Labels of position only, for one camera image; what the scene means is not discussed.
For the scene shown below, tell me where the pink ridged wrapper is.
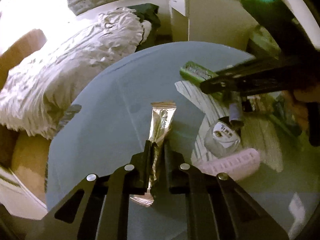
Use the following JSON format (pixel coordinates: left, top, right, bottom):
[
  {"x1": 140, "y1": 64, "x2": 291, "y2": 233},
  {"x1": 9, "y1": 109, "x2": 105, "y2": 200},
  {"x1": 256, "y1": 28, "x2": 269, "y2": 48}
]
[{"x1": 194, "y1": 148, "x2": 261, "y2": 181}]

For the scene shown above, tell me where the green snack packet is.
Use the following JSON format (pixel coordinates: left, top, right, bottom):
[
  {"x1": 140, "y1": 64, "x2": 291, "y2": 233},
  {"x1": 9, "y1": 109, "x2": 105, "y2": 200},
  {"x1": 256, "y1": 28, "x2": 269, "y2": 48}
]
[{"x1": 180, "y1": 61, "x2": 218, "y2": 92}]

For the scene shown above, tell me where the white lidded cup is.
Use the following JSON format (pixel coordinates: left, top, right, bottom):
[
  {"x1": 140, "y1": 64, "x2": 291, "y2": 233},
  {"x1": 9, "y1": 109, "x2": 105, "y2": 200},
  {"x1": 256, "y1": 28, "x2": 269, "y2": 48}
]
[{"x1": 204, "y1": 116, "x2": 241, "y2": 158}]

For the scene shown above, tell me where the gold foil stick wrapper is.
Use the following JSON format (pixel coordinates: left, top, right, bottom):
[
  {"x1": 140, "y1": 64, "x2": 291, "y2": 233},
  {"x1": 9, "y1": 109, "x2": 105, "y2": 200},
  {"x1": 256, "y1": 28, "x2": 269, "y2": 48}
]
[{"x1": 130, "y1": 101, "x2": 177, "y2": 207}]

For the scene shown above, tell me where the person right hand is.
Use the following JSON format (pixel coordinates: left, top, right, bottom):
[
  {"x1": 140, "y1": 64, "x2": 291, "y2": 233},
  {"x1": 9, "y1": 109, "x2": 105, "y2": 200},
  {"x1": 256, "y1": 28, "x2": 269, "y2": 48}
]
[{"x1": 282, "y1": 83, "x2": 319, "y2": 131}]

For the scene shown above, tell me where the white bedside cabinet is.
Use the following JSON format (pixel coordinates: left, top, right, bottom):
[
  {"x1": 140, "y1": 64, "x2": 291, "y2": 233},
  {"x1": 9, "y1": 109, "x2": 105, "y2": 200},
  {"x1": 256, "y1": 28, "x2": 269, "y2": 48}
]
[{"x1": 168, "y1": 0, "x2": 258, "y2": 51}]

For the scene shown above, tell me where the round blue table cloth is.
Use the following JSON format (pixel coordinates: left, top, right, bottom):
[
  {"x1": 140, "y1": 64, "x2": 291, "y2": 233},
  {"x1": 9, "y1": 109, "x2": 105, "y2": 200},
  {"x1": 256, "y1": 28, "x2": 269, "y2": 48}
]
[{"x1": 46, "y1": 42, "x2": 319, "y2": 237}]

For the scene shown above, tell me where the dark green bed sheet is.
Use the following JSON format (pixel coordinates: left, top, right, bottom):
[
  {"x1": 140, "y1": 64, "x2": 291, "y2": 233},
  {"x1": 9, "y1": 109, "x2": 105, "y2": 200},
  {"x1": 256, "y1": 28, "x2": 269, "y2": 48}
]
[{"x1": 128, "y1": 3, "x2": 161, "y2": 52}]

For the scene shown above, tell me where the white ruffled duvet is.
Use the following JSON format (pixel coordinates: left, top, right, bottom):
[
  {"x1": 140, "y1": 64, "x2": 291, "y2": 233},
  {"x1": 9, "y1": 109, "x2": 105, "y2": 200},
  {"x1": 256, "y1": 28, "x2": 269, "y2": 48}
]
[{"x1": 1, "y1": 8, "x2": 152, "y2": 139}]

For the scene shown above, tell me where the wooden headboard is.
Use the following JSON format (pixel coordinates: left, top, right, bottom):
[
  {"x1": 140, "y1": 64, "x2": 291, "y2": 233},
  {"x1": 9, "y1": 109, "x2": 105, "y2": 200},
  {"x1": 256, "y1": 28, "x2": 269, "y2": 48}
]
[{"x1": 0, "y1": 29, "x2": 47, "y2": 89}]

